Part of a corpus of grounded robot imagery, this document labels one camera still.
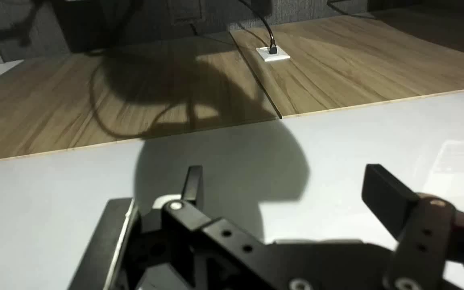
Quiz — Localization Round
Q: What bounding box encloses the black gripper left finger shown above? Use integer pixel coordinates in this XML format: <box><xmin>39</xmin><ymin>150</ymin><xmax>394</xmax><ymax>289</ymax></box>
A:
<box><xmin>68</xmin><ymin>163</ymin><xmax>299</xmax><ymax>290</ymax></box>

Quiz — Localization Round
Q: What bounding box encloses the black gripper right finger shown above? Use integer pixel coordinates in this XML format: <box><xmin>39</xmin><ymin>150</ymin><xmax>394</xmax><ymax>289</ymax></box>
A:
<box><xmin>363</xmin><ymin>163</ymin><xmax>464</xmax><ymax>290</ymax></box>

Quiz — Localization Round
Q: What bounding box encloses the large white whiteboard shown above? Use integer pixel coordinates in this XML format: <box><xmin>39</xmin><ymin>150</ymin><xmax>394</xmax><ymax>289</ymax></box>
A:
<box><xmin>0</xmin><ymin>86</ymin><xmax>464</xmax><ymax>290</ymax></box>

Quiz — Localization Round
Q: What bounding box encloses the white socket plate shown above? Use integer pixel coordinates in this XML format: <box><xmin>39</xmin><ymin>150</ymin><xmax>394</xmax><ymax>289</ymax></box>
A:
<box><xmin>255</xmin><ymin>45</ymin><xmax>292</xmax><ymax>65</ymax></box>

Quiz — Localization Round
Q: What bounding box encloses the black plugged-in cable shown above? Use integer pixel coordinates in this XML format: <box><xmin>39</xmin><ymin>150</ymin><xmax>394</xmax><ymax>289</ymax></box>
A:
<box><xmin>238</xmin><ymin>0</ymin><xmax>279</xmax><ymax>55</ymax></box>

